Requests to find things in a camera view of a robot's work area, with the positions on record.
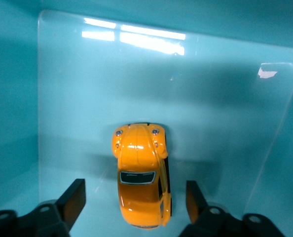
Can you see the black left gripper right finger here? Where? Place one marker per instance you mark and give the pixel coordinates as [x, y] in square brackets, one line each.
[198, 209]

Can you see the teal plastic storage bin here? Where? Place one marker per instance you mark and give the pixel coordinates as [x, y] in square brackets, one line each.
[161, 86]

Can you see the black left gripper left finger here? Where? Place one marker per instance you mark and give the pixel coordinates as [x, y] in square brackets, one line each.
[70, 205]

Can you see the yellow beetle toy car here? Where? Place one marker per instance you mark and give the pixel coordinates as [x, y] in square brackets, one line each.
[141, 177]

